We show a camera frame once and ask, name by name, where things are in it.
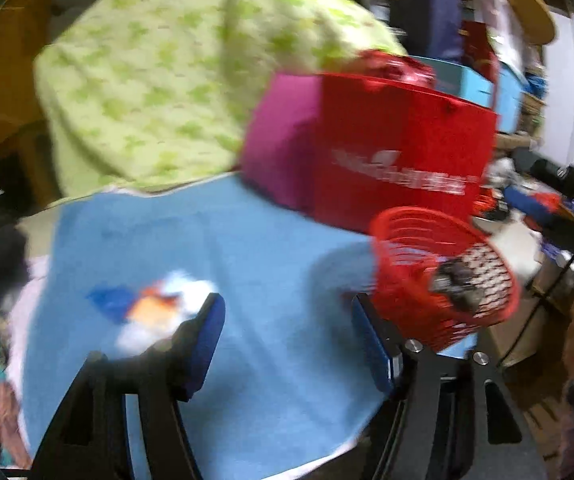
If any dark blue garment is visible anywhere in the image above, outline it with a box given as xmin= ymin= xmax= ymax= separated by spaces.
xmin=392 ymin=0 xmax=462 ymax=61

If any orange crumpled wrapper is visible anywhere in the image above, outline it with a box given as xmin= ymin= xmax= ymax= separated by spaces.
xmin=132 ymin=285 xmax=184 ymax=328

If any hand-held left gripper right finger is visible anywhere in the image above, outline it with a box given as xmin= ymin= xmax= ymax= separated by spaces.
xmin=351 ymin=294 xmax=552 ymax=480

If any wooden cabinet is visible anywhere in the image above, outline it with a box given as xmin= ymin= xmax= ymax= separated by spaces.
xmin=0 ymin=0 xmax=62 ymax=201

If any dark grey object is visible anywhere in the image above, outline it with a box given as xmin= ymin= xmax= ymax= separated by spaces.
xmin=429 ymin=260 xmax=482 ymax=313

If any red mesh basket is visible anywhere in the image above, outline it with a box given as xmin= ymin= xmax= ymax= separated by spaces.
xmin=369 ymin=206 xmax=522 ymax=353

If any green clover quilt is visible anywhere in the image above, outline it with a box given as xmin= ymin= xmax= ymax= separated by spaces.
xmin=33 ymin=0 xmax=408 ymax=197

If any magenta pillow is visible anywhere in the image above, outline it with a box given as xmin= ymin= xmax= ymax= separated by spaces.
xmin=239 ymin=72 xmax=325 ymax=213

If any blue blanket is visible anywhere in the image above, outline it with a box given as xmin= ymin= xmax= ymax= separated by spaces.
xmin=19 ymin=170 xmax=398 ymax=480

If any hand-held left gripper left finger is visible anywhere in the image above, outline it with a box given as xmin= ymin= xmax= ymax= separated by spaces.
xmin=32 ymin=292 xmax=226 ymax=480

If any red paper bag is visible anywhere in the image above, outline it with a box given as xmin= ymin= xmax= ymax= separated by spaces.
xmin=312 ymin=50 xmax=500 ymax=236

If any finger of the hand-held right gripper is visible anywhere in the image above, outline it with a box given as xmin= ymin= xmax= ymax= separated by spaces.
xmin=507 ymin=187 xmax=568 ymax=228

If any blue plastic bag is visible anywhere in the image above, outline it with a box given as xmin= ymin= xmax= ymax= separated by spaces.
xmin=87 ymin=285 xmax=140 ymax=322

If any blue storage box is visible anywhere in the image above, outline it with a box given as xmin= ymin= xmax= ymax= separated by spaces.
xmin=412 ymin=55 xmax=525 ymax=133

